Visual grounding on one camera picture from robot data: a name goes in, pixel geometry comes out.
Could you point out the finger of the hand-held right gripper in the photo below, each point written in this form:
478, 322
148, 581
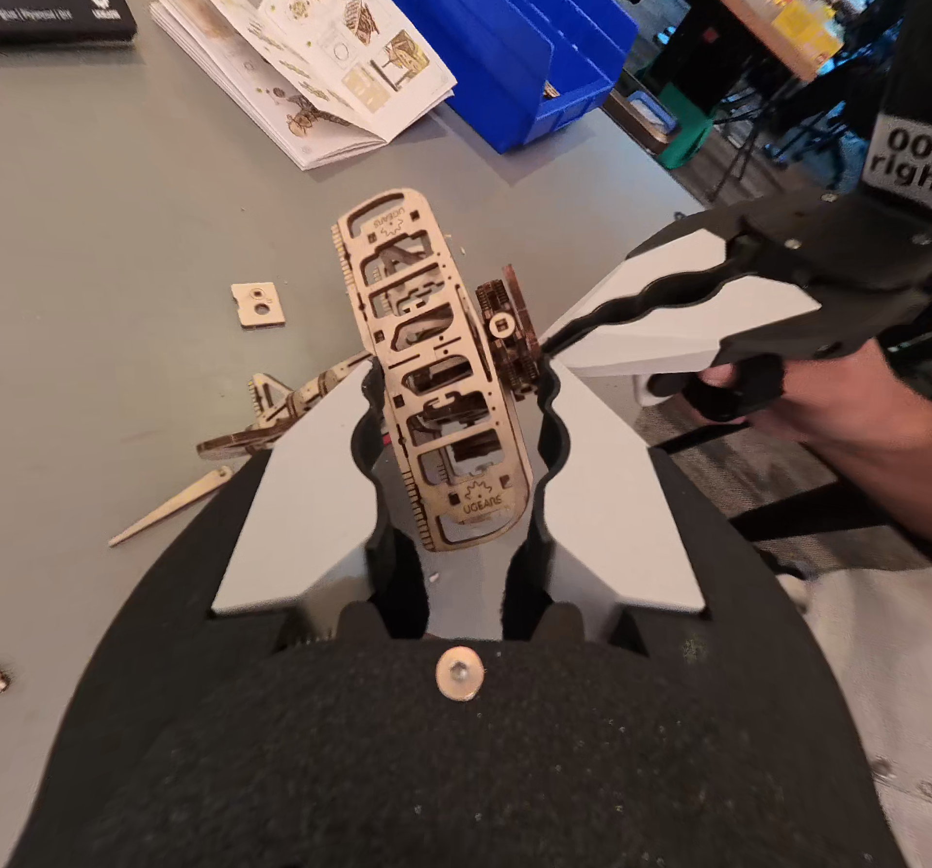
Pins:
692, 336
641, 271

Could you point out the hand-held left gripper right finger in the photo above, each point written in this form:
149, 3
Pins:
615, 518

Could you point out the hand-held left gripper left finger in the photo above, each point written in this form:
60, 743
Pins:
306, 518

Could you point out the wooden biplane model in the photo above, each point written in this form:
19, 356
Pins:
477, 502

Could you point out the person's right forearm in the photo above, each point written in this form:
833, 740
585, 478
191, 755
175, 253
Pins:
895, 496

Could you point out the grey desk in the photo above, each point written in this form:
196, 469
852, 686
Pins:
145, 227

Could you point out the person's right hand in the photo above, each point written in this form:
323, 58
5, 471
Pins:
852, 402

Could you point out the pointed wooden stick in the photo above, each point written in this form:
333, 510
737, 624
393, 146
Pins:
175, 507

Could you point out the green plastic object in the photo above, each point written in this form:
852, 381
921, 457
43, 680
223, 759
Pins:
688, 132

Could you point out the square wooden piece with holes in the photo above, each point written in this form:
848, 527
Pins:
247, 314

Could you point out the wooden background table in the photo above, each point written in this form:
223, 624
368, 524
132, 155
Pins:
728, 9

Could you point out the blue storage bin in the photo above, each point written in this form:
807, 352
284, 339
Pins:
473, 23

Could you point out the open instruction booklet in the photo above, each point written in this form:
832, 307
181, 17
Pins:
327, 45

